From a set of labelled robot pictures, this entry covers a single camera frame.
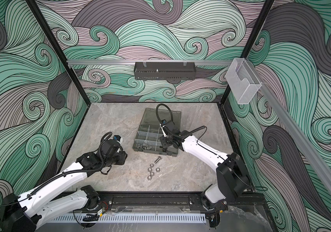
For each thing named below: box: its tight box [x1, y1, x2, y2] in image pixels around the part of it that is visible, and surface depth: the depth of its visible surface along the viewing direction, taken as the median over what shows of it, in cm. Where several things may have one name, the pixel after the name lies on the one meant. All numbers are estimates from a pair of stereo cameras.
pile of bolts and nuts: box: [147, 156, 162, 181], surface depth 86 cm
